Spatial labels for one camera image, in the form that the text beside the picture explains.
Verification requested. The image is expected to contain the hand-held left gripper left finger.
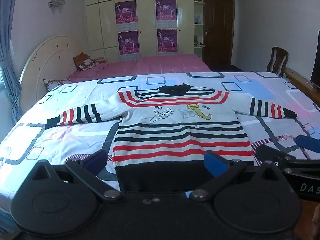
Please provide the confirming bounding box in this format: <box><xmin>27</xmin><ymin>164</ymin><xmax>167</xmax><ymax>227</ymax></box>
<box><xmin>31</xmin><ymin>149</ymin><xmax>125</xmax><ymax>202</ymax></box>

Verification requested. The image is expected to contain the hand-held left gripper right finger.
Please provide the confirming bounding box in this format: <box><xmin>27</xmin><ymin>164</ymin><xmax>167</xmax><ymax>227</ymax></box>
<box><xmin>189</xmin><ymin>150</ymin><xmax>288</xmax><ymax>201</ymax></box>

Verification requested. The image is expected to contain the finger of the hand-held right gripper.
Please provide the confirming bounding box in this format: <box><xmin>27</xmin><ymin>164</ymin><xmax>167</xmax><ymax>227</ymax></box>
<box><xmin>296</xmin><ymin>134</ymin><xmax>320</xmax><ymax>153</ymax></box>
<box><xmin>255</xmin><ymin>144</ymin><xmax>298</xmax><ymax>167</ymax></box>

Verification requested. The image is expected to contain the striped knit sweater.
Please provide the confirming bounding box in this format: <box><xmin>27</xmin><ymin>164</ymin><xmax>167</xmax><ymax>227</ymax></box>
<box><xmin>45</xmin><ymin>83</ymin><xmax>298</xmax><ymax>193</ymax></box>

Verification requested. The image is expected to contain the white patterned bed sheet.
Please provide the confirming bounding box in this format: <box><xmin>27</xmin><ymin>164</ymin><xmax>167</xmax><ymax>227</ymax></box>
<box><xmin>0</xmin><ymin>71</ymin><xmax>320</xmax><ymax>205</ymax></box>

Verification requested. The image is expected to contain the dark flat screen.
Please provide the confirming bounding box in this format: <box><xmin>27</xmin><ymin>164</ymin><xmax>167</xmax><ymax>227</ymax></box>
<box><xmin>310</xmin><ymin>30</ymin><xmax>320</xmax><ymax>88</ymax></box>

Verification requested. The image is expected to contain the white patterned pillow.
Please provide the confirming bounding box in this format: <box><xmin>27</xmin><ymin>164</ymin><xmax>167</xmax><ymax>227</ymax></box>
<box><xmin>44</xmin><ymin>78</ymin><xmax>73</xmax><ymax>92</ymax></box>

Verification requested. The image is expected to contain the dark wooden chair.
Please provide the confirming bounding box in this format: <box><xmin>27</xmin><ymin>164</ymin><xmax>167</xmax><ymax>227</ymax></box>
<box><xmin>266</xmin><ymin>46</ymin><xmax>289</xmax><ymax>75</ymax></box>

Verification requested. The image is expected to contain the orange patterned pillow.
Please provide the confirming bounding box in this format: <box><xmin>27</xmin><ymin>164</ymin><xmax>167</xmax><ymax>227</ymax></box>
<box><xmin>73</xmin><ymin>52</ymin><xmax>108</xmax><ymax>71</ymax></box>

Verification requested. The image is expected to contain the pink bed sheet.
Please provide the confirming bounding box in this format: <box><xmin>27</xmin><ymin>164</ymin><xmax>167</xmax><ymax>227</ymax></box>
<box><xmin>66</xmin><ymin>53</ymin><xmax>213</xmax><ymax>83</ymax></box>

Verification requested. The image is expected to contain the cream round headboard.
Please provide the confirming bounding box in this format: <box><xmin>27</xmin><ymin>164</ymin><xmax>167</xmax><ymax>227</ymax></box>
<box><xmin>19</xmin><ymin>35</ymin><xmax>80</xmax><ymax>113</ymax></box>

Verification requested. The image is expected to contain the brown wooden door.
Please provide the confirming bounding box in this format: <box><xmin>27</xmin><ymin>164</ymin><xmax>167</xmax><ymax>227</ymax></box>
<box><xmin>202</xmin><ymin>0</ymin><xmax>235</xmax><ymax>67</ymax></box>

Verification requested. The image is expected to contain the grey curtain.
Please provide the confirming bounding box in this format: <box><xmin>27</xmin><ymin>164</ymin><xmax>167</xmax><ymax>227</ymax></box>
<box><xmin>0</xmin><ymin>0</ymin><xmax>24</xmax><ymax>120</ymax></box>

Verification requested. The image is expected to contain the cream corner shelf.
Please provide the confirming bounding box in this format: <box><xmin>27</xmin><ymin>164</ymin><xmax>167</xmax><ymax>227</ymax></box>
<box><xmin>193</xmin><ymin>0</ymin><xmax>207</xmax><ymax>58</ymax></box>

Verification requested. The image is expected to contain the cream wardrobe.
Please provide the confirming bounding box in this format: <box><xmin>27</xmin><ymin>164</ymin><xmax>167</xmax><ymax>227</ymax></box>
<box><xmin>82</xmin><ymin>0</ymin><xmax>195</xmax><ymax>62</ymax></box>

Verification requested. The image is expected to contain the wooden bed frame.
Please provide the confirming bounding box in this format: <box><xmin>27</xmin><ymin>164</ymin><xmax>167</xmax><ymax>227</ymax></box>
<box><xmin>282</xmin><ymin>67</ymin><xmax>320</xmax><ymax>95</ymax></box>

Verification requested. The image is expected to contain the purple wall poster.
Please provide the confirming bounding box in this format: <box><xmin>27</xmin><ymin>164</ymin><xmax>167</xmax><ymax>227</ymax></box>
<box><xmin>117</xmin><ymin>30</ymin><xmax>139</xmax><ymax>55</ymax></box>
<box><xmin>115</xmin><ymin>0</ymin><xmax>138</xmax><ymax>32</ymax></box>
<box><xmin>155</xmin><ymin>0</ymin><xmax>177</xmax><ymax>29</ymax></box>
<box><xmin>157</xmin><ymin>29</ymin><xmax>178</xmax><ymax>53</ymax></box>

